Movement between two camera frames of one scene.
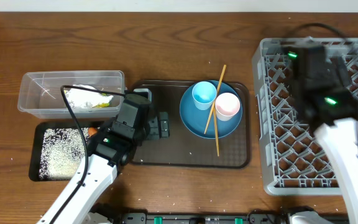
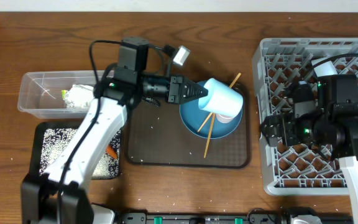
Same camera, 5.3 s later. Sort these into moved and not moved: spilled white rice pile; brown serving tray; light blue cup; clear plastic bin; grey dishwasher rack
Moved: light blue cup
Not moved: clear plastic bin; grey dishwasher rack; spilled white rice pile; brown serving tray
